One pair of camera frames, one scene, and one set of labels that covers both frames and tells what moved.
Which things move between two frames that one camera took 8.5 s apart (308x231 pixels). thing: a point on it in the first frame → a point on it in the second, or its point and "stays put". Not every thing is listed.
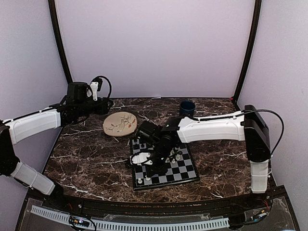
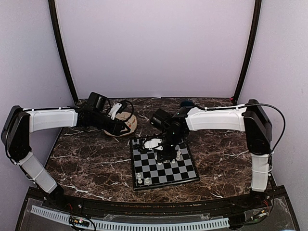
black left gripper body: [101, 109] → [97, 122]
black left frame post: [55, 19] stays put
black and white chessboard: [181, 167] stays put
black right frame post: [258, 5] stays put
